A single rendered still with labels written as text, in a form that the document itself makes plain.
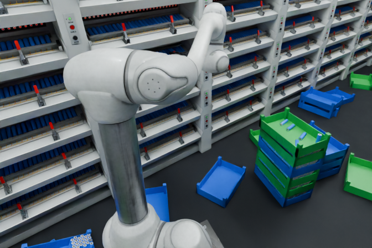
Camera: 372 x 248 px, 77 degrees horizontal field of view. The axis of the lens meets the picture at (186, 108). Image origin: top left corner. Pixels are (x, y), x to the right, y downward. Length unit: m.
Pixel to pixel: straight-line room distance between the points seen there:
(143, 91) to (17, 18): 0.72
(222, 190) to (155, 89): 1.19
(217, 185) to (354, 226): 0.75
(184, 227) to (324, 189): 1.13
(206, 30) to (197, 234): 0.69
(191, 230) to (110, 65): 0.57
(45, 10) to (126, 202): 0.77
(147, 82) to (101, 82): 0.13
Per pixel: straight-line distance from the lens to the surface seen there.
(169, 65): 0.49
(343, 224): 1.63
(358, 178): 1.93
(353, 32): 3.18
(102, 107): 0.59
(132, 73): 0.52
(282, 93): 2.34
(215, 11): 1.04
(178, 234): 0.83
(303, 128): 1.48
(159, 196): 1.57
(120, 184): 0.74
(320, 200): 1.69
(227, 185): 1.61
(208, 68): 1.04
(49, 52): 1.17
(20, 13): 1.10
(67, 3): 1.11
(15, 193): 1.42
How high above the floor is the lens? 1.22
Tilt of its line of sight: 31 degrees down
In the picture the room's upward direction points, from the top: 3 degrees counter-clockwise
